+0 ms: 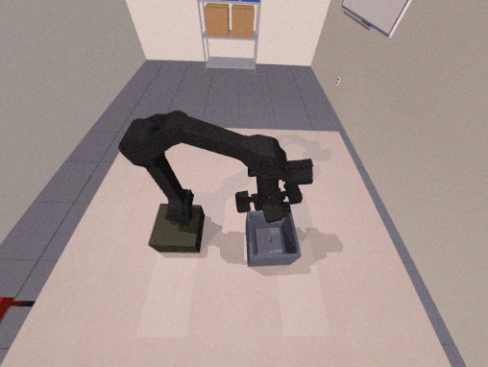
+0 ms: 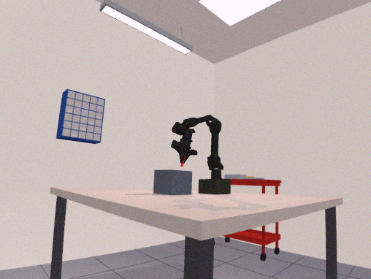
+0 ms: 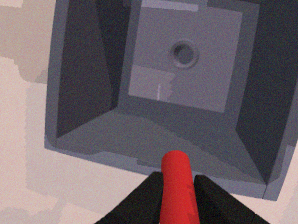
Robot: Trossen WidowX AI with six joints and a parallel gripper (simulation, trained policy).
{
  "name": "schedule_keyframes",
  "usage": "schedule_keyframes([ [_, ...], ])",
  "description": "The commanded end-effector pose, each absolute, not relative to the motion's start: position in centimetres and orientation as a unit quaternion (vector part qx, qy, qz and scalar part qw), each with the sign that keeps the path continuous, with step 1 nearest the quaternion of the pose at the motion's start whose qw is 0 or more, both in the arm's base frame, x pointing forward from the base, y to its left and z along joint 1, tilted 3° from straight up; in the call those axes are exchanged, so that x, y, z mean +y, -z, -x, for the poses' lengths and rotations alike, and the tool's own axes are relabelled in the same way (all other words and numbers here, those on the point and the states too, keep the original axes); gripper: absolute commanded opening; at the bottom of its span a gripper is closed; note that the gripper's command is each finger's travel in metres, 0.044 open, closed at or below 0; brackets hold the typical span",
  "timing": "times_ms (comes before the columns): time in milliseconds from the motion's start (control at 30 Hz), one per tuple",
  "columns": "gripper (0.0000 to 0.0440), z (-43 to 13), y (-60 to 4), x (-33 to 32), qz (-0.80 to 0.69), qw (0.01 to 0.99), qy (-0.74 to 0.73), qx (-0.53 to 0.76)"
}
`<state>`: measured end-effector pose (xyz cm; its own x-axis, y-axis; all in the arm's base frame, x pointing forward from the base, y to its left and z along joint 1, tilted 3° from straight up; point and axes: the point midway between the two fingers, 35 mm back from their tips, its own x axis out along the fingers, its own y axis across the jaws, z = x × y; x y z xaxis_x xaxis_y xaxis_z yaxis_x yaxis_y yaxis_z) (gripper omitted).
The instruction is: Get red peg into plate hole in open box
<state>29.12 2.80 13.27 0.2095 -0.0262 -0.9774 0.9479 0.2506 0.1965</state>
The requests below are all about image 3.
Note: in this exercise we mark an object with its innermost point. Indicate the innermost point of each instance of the grey square plate with hole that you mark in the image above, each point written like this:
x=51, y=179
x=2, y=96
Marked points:
x=164, y=28

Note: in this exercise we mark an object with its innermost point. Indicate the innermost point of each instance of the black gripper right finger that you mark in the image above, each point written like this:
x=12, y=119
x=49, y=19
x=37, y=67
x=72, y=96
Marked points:
x=216, y=206

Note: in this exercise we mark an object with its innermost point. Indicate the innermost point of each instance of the grey open box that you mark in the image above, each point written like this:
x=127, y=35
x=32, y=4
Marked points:
x=246, y=149

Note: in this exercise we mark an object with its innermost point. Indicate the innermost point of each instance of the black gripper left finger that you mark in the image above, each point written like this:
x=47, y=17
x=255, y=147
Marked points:
x=142, y=206

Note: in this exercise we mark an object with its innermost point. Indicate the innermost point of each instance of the red peg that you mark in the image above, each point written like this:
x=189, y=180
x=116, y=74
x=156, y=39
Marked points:
x=178, y=202

